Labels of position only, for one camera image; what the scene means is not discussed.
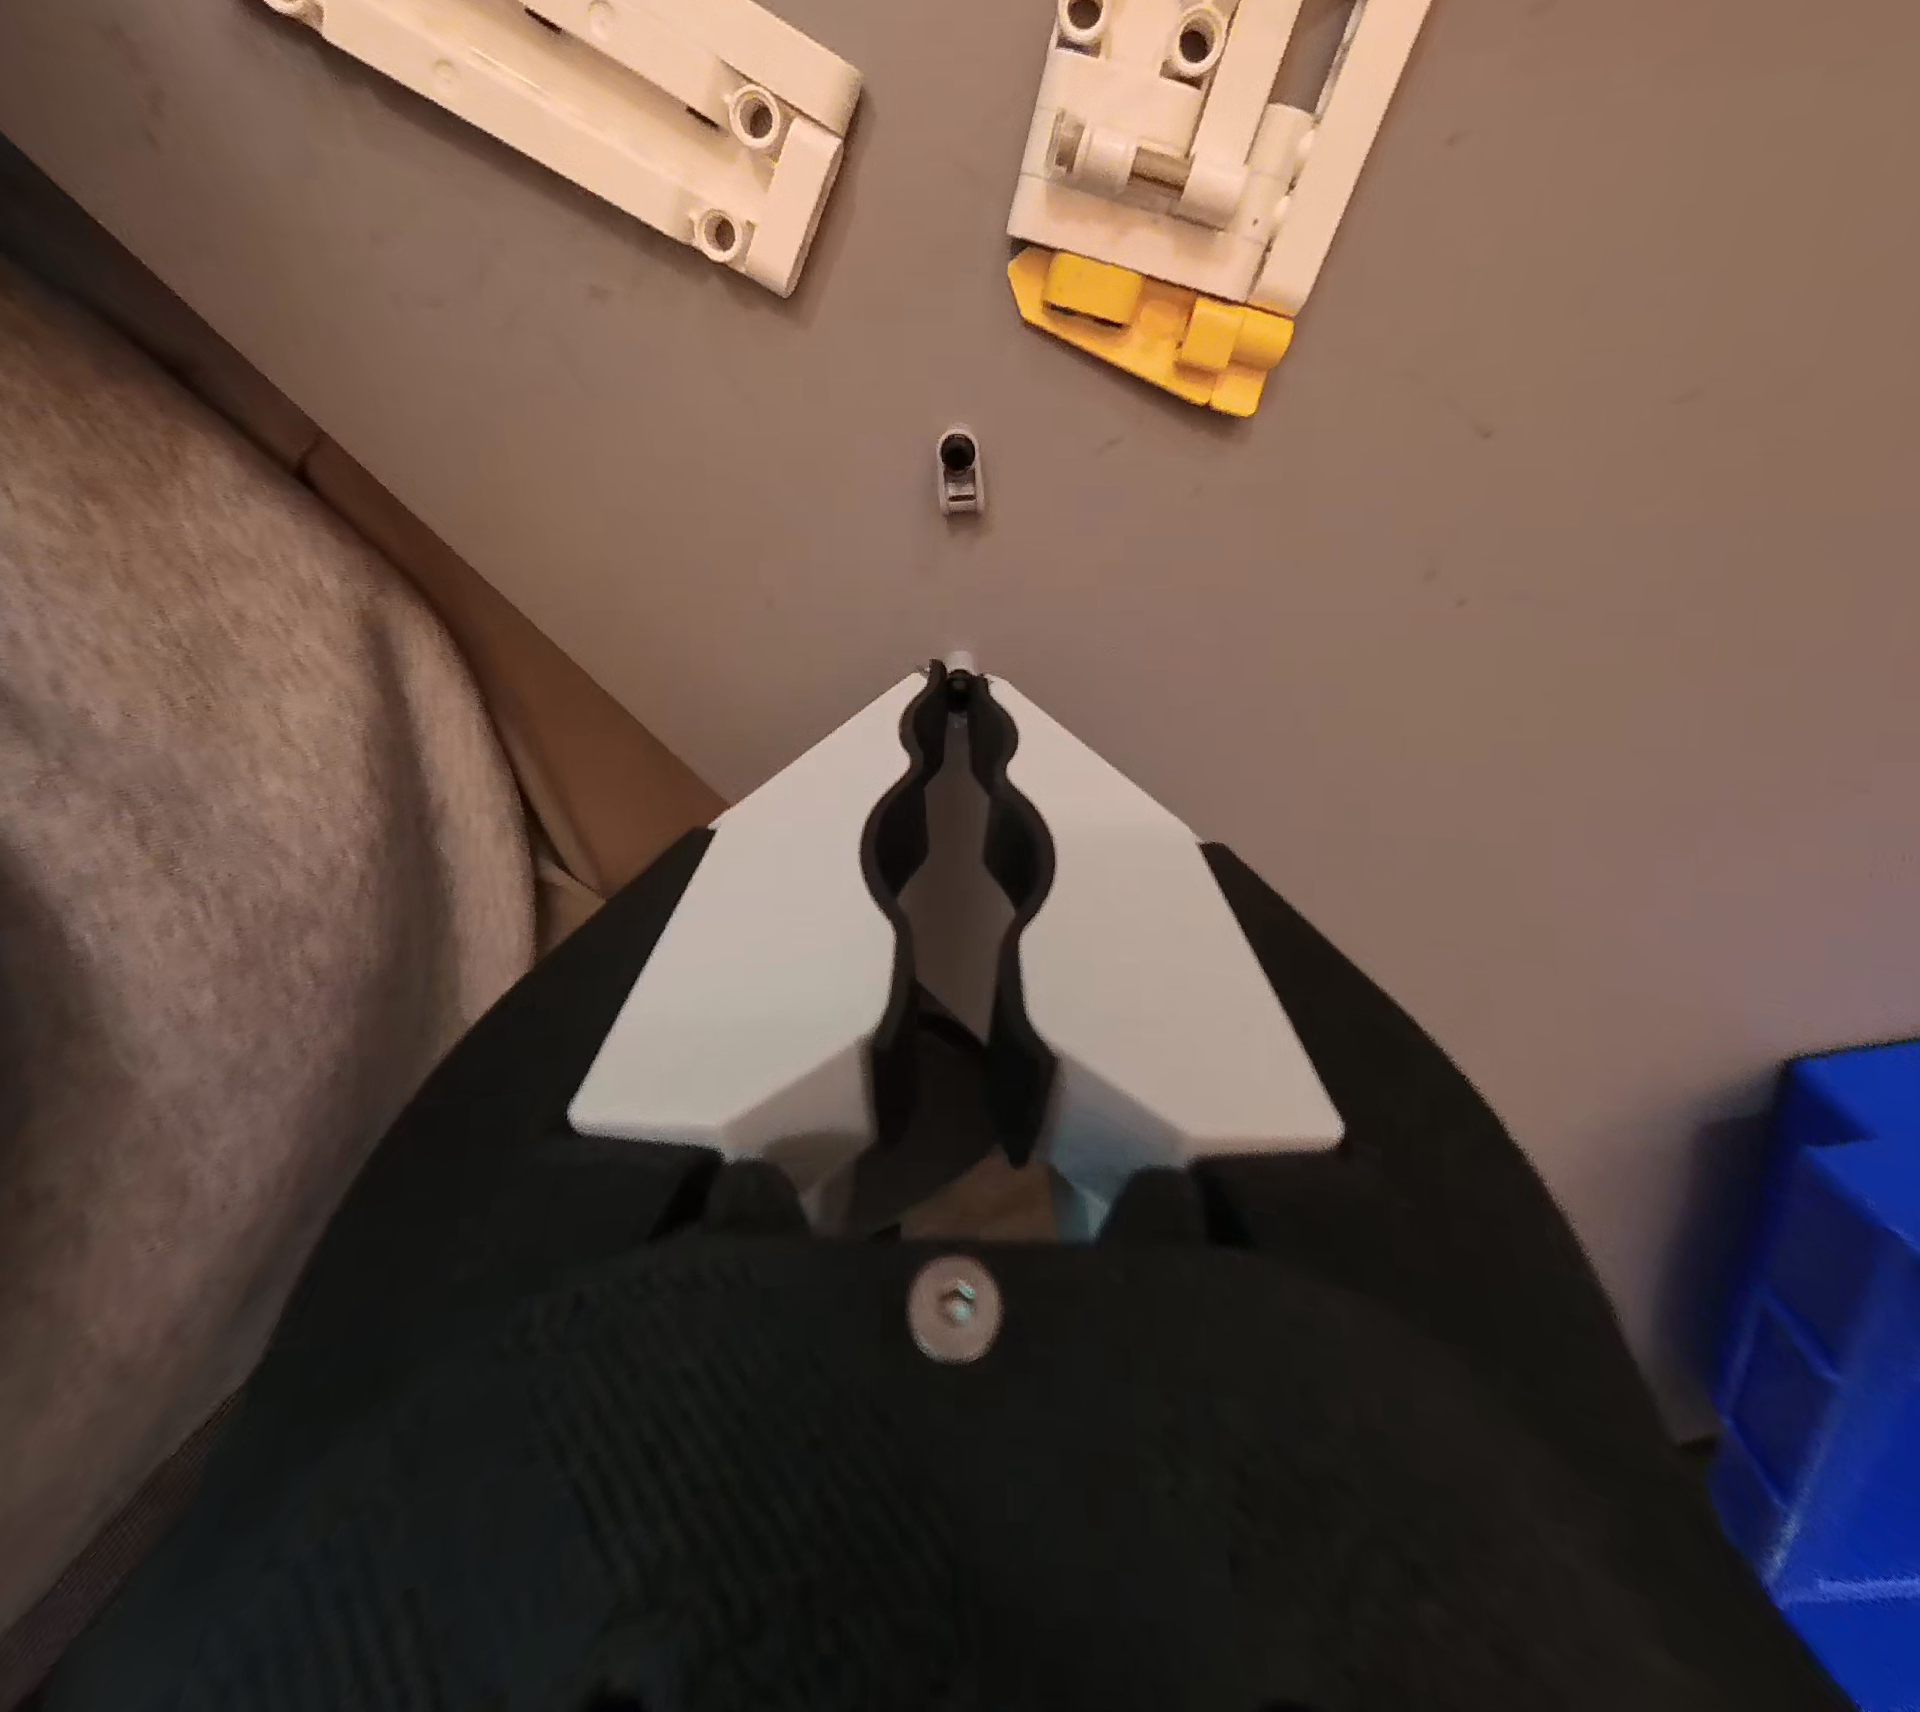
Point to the lego airplane model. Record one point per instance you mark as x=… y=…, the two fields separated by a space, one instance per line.
x=1201 y=197

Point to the grey connector with black pin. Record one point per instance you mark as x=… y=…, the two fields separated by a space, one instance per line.
x=959 y=491

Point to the tiny white lego connector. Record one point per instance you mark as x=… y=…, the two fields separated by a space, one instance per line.
x=959 y=660

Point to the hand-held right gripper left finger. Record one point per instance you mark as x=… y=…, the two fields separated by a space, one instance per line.
x=734 y=992

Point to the white lego panel assembly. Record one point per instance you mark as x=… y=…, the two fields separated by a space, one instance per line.
x=495 y=32

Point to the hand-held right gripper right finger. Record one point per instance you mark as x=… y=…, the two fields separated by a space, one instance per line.
x=1172 y=992

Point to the blue plastic bin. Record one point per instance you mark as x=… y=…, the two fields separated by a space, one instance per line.
x=1830 y=1369

